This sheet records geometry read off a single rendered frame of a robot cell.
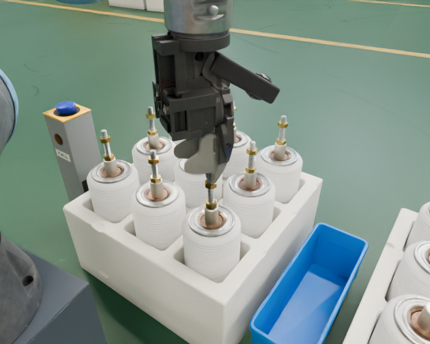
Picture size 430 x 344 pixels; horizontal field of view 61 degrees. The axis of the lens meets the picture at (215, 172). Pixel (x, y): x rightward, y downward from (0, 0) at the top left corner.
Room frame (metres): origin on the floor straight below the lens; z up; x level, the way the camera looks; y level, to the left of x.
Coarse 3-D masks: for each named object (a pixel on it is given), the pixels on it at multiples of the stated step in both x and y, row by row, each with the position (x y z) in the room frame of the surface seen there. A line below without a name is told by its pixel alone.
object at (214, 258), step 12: (240, 228) 0.42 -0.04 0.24; (192, 240) 0.40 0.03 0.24; (204, 240) 0.39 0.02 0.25; (216, 240) 0.39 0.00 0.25; (228, 240) 0.40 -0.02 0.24; (192, 252) 0.40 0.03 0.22; (204, 252) 0.39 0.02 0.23; (216, 252) 0.39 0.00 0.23; (228, 252) 0.39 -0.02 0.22; (192, 264) 0.40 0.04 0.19; (204, 264) 0.39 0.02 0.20; (216, 264) 0.39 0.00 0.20; (228, 264) 0.39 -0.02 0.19; (216, 276) 0.39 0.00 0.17
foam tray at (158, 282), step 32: (96, 224) 0.50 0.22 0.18; (128, 224) 0.50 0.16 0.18; (288, 224) 0.50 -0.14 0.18; (96, 256) 0.51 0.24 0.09; (128, 256) 0.44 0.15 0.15; (160, 256) 0.42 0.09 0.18; (256, 256) 0.42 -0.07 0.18; (288, 256) 0.53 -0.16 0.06; (128, 288) 0.46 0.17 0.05; (160, 288) 0.40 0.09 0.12; (192, 288) 0.36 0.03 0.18; (224, 288) 0.36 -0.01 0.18; (256, 288) 0.41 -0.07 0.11; (160, 320) 0.41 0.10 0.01; (192, 320) 0.36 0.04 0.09; (224, 320) 0.33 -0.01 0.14
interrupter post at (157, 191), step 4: (152, 184) 0.49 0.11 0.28; (156, 184) 0.49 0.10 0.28; (160, 184) 0.50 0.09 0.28; (152, 188) 0.49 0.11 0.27; (156, 188) 0.49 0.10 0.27; (160, 188) 0.49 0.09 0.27; (152, 192) 0.49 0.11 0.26; (156, 192) 0.49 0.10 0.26; (160, 192) 0.49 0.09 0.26; (152, 196) 0.49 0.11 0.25; (156, 196) 0.49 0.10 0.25; (160, 196) 0.49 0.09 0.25
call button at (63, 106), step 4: (60, 104) 0.70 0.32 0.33; (64, 104) 0.70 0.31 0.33; (68, 104) 0.70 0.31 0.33; (72, 104) 0.70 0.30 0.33; (56, 108) 0.69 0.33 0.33; (60, 108) 0.69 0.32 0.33; (64, 108) 0.69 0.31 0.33; (68, 108) 0.69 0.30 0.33; (72, 108) 0.69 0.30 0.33; (60, 112) 0.69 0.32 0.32; (64, 112) 0.69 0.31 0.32; (68, 112) 0.69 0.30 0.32
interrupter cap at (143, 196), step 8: (144, 184) 0.52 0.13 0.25; (168, 184) 0.53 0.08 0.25; (136, 192) 0.50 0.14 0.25; (144, 192) 0.50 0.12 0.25; (168, 192) 0.50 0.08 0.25; (176, 192) 0.50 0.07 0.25; (144, 200) 0.48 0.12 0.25; (152, 200) 0.48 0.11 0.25; (160, 200) 0.48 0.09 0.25; (168, 200) 0.48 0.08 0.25
